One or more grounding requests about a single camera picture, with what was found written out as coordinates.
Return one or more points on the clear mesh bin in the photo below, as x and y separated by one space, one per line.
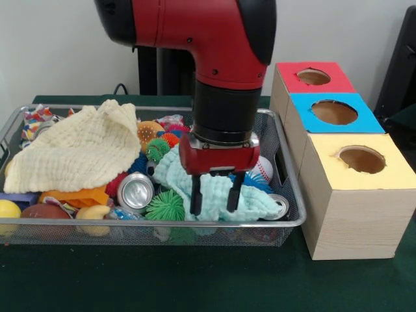
214 235

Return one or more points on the cream yellow muslin cloth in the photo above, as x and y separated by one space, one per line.
78 153

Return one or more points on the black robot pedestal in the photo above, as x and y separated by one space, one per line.
166 71

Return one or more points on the wooden box with three holes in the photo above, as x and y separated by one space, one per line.
351 214

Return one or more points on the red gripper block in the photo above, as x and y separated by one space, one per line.
218 160

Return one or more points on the dark green table cloth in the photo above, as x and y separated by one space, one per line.
195 279

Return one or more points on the orange plastic toy piece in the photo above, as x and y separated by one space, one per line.
78 196

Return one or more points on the silver can with pull tab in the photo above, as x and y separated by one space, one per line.
281 207

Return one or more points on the mint green muslin cloth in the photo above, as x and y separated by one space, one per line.
216 198

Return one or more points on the large green spiky ball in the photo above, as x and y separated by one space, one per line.
164 207

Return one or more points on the yellow ball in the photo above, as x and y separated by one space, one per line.
8 209

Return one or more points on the black chair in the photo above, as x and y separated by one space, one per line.
400 71

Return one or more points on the silver can with open top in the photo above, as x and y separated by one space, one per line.
136 192

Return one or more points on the white baseball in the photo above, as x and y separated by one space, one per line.
265 169

